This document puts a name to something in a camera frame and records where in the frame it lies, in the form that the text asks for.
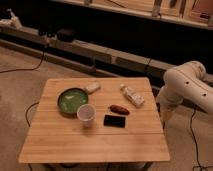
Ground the white sponge block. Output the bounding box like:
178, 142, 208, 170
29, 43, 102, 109
84, 82, 101, 94

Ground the black floor cable left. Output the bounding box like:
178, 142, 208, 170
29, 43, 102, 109
0, 46, 48, 75

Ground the green plate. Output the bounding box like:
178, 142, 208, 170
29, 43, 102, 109
57, 88, 88, 115

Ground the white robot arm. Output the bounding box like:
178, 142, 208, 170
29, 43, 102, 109
156, 61, 213, 123

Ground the white plastic bottle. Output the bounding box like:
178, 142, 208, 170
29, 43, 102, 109
120, 84, 145, 108

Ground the white object on ledge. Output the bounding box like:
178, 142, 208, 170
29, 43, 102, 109
0, 9, 22, 29

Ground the brown sausage toy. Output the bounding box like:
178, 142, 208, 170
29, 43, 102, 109
109, 105, 130, 115

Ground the black box on ledge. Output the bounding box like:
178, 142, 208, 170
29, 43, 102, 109
57, 29, 75, 42

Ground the black cable right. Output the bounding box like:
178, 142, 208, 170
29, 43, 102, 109
189, 108, 213, 171

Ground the black eraser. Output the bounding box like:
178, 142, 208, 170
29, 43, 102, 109
104, 115, 126, 128

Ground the white paper cup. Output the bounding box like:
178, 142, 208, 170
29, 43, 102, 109
77, 104, 96, 128

